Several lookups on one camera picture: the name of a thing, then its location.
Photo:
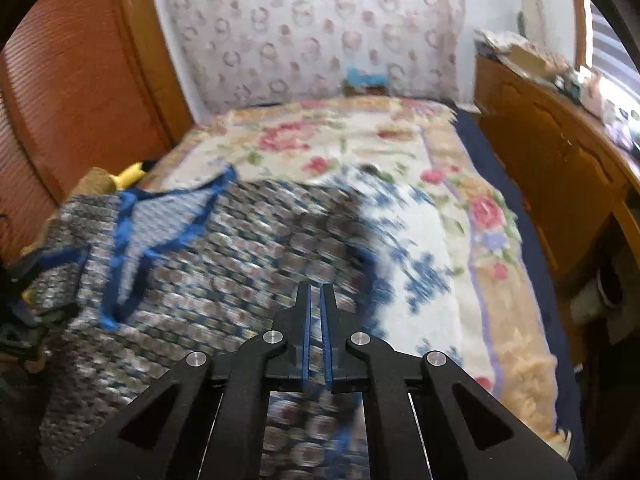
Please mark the pink floral headboard cover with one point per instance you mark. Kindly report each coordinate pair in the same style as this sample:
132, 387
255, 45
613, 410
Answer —
300, 25

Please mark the blue toy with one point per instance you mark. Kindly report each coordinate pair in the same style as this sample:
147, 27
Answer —
364, 80

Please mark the cream rose print blanket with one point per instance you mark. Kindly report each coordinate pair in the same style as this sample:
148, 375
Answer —
310, 135

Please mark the grey pot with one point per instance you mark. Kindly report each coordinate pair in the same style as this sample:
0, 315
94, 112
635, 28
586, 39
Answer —
597, 295

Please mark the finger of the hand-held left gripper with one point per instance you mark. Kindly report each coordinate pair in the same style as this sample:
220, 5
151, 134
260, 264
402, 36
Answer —
15, 342
12, 272

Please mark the navy bed sheet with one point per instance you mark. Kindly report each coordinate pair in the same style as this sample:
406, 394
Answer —
525, 240

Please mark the cardboard box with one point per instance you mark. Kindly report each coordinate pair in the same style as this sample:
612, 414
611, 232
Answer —
527, 56

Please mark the pile of cabinet clutter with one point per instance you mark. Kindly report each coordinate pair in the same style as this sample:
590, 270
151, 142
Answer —
590, 85

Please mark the window blinds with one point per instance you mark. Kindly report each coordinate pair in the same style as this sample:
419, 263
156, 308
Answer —
612, 50

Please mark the wooden side cabinet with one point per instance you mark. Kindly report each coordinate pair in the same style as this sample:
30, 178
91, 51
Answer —
550, 150

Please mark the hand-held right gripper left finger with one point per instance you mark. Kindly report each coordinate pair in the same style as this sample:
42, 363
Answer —
306, 340

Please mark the navy medallion print garment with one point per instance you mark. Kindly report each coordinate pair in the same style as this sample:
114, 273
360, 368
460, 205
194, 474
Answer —
225, 260

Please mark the white blue floral cloth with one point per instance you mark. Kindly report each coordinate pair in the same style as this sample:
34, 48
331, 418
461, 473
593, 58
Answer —
425, 240

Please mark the yellow plush toy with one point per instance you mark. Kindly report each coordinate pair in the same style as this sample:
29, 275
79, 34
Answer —
95, 181
131, 172

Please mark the wooden louvred wardrobe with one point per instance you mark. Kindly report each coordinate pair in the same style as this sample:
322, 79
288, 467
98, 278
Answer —
75, 85

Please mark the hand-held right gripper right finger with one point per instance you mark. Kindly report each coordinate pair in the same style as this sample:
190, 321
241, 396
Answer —
326, 340

